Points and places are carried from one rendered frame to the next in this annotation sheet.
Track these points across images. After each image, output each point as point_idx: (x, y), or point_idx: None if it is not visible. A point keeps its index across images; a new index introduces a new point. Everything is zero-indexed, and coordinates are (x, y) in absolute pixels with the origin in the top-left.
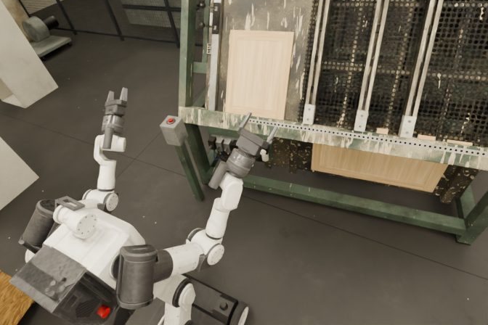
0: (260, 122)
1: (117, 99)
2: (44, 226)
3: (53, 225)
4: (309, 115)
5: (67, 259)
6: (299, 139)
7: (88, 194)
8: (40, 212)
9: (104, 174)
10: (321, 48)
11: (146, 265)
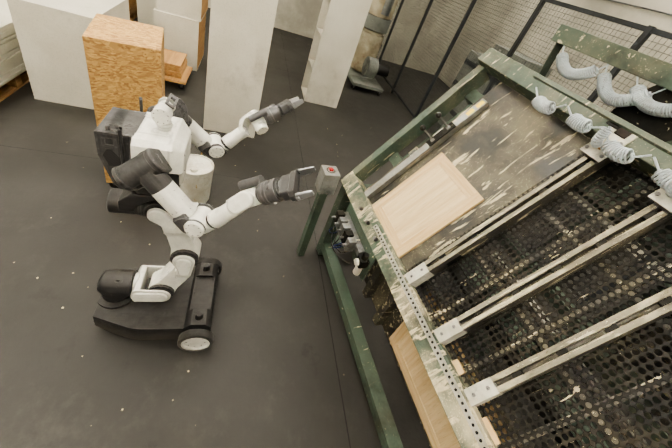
0: (381, 238)
1: (289, 101)
2: None
3: None
4: (416, 274)
5: (137, 125)
6: (389, 285)
7: (214, 134)
8: None
9: (233, 133)
10: (486, 232)
11: (145, 164)
